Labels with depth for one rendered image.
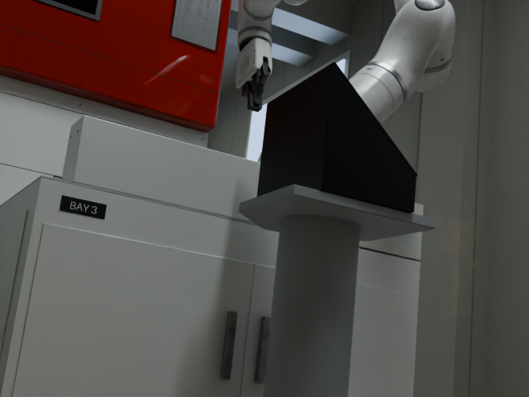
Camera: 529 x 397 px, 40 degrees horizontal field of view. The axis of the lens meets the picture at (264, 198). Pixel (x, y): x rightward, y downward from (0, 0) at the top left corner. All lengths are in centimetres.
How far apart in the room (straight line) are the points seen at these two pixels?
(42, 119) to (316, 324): 110
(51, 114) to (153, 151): 67
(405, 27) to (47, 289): 92
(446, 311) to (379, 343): 149
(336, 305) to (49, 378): 54
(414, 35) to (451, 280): 179
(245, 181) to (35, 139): 73
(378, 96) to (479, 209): 188
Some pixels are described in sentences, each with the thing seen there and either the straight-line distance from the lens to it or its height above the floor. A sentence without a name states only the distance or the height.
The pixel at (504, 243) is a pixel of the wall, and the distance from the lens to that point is 332.
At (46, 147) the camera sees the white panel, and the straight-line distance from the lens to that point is 213.
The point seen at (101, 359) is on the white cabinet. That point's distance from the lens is 145.
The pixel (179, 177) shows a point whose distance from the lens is 154.
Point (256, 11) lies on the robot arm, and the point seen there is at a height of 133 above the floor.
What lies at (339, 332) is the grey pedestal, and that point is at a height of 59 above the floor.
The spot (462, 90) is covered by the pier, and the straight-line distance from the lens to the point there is 348.
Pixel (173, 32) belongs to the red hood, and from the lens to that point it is 231.
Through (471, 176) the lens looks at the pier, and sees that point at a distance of 336.
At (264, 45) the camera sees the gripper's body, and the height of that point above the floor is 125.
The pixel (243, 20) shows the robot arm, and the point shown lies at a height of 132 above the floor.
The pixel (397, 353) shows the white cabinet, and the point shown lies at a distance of 182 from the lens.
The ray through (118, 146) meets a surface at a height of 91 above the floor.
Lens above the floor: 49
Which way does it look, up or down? 14 degrees up
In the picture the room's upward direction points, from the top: 6 degrees clockwise
